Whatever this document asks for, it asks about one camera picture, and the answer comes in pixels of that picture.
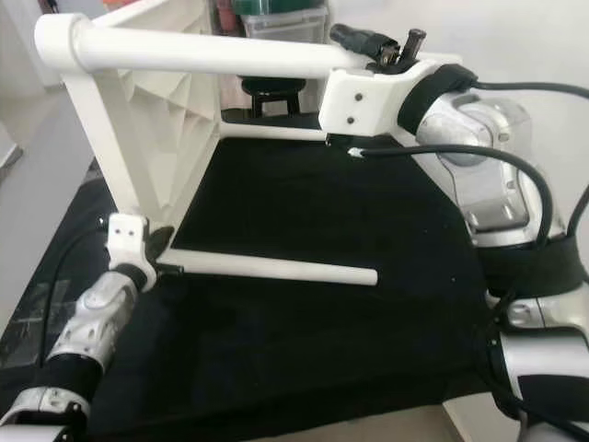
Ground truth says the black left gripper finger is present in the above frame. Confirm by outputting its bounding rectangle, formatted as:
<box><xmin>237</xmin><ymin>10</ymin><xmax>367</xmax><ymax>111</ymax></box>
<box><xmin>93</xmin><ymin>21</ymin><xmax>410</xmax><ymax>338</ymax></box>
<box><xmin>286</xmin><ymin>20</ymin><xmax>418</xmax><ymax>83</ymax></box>
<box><xmin>144</xmin><ymin>226</ymin><xmax>175</xmax><ymax>263</ymax></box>

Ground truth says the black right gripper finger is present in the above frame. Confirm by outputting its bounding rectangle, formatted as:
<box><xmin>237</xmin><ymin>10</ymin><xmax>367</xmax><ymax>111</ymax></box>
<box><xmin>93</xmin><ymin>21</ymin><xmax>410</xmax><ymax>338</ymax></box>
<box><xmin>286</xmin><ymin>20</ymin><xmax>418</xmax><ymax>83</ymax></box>
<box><xmin>329</xmin><ymin>23</ymin><xmax>404</xmax><ymax>59</ymax></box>

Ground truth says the white plastic table top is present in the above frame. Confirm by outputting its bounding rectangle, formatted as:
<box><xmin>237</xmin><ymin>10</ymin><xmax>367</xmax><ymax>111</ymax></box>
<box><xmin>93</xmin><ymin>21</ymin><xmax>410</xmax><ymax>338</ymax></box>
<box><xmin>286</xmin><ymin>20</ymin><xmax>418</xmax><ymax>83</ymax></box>
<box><xmin>34</xmin><ymin>0</ymin><xmax>222</xmax><ymax>236</ymax></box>

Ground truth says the white plastic table leg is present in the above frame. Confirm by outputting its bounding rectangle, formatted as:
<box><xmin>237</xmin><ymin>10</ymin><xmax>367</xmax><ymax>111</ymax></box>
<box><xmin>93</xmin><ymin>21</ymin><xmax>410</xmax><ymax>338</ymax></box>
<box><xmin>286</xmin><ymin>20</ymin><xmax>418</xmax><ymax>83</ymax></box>
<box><xmin>170</xmin><ymin>249</ymin><xmax>380</xmax><ymax>286</ymax></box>
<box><xmin>216</xmin><ymin>122</ymin><xmax>332</xmax><ymax>142</ymax></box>
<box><xmin>69</xmin><ymin>26</ymin><xmax>351</xmax><ymax>79</ymax></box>

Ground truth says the green lid storage box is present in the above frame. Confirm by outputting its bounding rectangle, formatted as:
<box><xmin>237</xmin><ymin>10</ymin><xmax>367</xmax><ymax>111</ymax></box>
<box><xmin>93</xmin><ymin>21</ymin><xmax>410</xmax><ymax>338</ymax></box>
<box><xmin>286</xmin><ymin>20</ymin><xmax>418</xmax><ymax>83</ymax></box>
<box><xmin>232</xmin><ymin>0</ymin><xmax>330</xmax><ymax>42</ymax></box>

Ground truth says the black table cloth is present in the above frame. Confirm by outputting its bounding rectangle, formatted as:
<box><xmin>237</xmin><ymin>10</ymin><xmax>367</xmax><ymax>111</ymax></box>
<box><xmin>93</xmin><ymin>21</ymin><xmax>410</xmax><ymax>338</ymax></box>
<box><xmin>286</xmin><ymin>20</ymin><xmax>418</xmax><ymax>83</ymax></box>
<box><xmin>0</xmin><ymin>109</ymin><xmax>498</xmax><ymax>442</ymax></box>

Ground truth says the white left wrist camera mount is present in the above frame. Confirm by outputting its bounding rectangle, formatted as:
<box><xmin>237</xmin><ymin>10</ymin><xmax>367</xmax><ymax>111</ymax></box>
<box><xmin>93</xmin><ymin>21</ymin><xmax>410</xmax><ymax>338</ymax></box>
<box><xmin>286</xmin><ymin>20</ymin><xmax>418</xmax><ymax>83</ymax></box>
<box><xmin>108</xmin><ymin>214</ymin><xmax>159</xmax><ymax>294</ymax></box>

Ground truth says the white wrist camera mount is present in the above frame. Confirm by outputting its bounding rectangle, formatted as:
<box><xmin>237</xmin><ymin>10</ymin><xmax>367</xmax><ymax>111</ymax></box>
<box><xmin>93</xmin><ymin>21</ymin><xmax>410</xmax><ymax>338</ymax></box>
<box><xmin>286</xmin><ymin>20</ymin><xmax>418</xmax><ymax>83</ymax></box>
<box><xmin>318</xmin><ymin>55</ymin><xmax>479</xmax><ymax>145</ymax></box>
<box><xmin>108</xmin><ymin>214</ymin><xmax>159</xmax><ymax>294</ymax></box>

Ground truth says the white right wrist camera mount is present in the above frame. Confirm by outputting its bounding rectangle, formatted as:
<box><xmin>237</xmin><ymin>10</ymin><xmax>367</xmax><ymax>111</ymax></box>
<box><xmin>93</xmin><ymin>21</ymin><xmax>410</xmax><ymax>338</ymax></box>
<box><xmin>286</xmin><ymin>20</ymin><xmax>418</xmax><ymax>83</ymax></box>
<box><xmin>318</xmin><ymin>55</ymin><xmax>479</xmax><ymax>145</ymax></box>

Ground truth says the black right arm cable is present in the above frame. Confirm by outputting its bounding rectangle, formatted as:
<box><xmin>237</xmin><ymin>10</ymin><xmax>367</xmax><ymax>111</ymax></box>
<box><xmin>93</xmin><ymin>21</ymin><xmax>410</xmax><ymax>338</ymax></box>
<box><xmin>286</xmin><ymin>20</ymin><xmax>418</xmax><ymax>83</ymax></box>
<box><xmin>327</xmin><ymin>81</ymin><xmax>589</xmax><ymax>277</ymax></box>

